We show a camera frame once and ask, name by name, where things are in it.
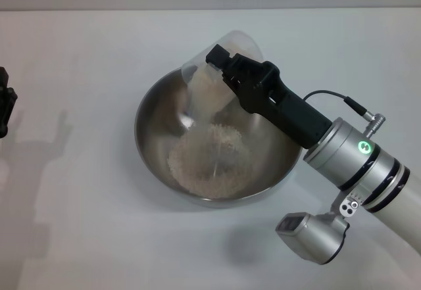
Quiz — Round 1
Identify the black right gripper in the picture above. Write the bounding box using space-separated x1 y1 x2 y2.
205 43 334 150

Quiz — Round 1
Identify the clear plastic measuring cup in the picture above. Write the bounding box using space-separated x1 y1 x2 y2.
180 30 264 120

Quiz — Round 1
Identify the white uncooked rice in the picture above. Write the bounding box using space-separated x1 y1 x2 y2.
167 39 255 201

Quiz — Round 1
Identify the stainless steel mixing bowl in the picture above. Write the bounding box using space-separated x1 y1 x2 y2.
134 69 304 209

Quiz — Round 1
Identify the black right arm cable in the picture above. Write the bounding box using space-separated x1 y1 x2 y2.
302 89 386 137

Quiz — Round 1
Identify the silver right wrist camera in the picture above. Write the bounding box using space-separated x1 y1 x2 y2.
275 195 362 266

